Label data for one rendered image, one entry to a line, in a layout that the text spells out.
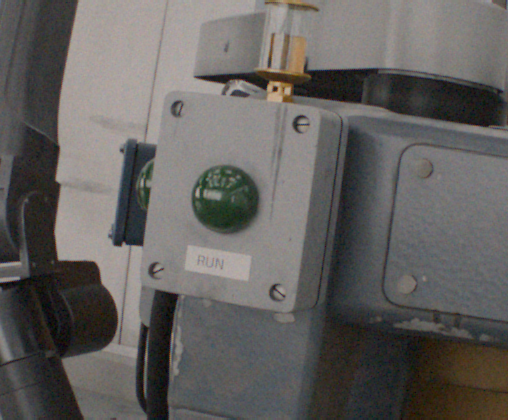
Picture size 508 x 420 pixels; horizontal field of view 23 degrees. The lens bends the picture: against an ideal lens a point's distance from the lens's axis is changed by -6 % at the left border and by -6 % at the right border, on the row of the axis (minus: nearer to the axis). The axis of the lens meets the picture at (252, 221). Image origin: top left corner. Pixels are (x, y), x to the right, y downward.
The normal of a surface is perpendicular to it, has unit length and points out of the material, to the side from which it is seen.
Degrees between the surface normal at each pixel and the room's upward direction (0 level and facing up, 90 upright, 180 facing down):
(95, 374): 90
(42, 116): 63
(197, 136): 90
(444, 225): 90
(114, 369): 90
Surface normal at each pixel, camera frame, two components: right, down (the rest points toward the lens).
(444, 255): -0.35, 0.00
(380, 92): -0.82, -0.08
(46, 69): 0.85, -0.12
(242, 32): -0.94, -0.11
